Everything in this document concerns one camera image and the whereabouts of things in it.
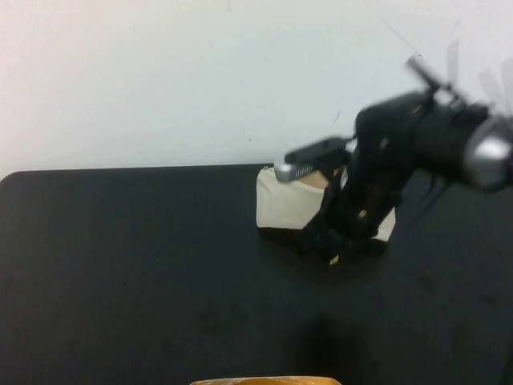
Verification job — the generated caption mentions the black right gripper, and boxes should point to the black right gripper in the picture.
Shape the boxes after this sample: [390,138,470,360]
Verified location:
[297,92,420,268]

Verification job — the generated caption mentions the white cloth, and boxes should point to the white cloth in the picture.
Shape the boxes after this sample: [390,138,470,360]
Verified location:
[255,164,397,243]

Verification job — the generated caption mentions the orange object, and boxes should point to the orange object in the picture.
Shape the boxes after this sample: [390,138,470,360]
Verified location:
[191,375,338,385]

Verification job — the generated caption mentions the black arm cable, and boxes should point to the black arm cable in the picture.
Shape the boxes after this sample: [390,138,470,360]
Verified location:
[414,170,446,224]

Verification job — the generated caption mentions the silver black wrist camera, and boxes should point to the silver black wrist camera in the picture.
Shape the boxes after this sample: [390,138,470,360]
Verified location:
[274,136,350,184]

